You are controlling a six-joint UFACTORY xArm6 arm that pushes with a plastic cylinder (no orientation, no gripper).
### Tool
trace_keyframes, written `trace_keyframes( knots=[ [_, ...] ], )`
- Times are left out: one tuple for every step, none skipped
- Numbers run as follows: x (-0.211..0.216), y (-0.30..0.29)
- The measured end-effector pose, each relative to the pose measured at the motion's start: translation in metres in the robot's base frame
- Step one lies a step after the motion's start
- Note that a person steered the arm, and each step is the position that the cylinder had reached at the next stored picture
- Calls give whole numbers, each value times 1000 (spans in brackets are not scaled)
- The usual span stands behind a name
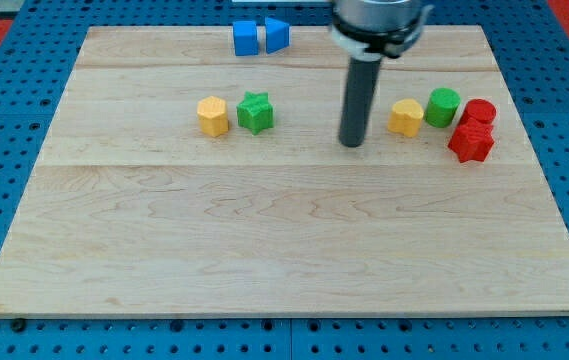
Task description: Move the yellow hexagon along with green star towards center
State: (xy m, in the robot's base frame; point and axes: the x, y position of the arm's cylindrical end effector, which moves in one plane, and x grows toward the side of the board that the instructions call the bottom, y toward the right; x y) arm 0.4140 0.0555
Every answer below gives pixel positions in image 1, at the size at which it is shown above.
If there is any green cylinder block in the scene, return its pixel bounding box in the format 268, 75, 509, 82
425, 87, 461, 128

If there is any blue triangle block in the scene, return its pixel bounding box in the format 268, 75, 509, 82
265, 17, 290, 54

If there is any yellow heart block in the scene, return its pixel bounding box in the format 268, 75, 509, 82
387, 98, 424, 138

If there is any red star block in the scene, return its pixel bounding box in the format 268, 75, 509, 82
448, 118, 495, 163

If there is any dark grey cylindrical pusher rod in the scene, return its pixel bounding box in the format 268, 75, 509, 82
338, 58, 381, 148

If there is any blue cube block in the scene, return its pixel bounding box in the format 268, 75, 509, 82
232, 20, 259, 56

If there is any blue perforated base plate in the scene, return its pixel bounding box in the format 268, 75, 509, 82
0, 1, 569, 359

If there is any yellow hexagon block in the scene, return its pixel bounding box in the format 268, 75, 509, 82
197, 96, 229, 137

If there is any wooden board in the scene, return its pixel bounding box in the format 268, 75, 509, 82
0, 26, 569, 319

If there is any green star block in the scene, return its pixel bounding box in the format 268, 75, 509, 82
236, 92, 274, 135

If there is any red cylinder block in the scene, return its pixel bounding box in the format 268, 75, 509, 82
459, 99, 497, 125

